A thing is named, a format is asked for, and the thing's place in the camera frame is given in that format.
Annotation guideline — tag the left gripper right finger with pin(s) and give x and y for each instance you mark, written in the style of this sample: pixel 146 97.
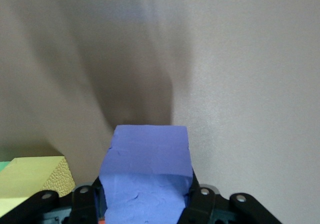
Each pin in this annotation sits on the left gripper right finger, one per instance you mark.
pixel 207 206

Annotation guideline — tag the brown table mat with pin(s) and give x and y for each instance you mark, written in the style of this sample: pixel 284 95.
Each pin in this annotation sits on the brown table mat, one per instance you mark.
pixel 250 59

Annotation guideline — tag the green foam cube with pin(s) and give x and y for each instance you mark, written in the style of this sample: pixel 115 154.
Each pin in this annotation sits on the green foam cube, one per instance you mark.
pixel 4 166

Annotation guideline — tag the purple foam cube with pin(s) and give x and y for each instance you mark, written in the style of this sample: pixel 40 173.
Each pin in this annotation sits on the purple foam cube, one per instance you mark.
pixel 147 159

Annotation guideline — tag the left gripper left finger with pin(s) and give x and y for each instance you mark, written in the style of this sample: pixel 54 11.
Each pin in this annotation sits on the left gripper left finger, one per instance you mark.
pixel 80 206

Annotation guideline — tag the yellow foam cube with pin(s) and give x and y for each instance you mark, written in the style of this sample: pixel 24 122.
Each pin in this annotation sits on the yellow foam cube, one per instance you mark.
pixel 27 176

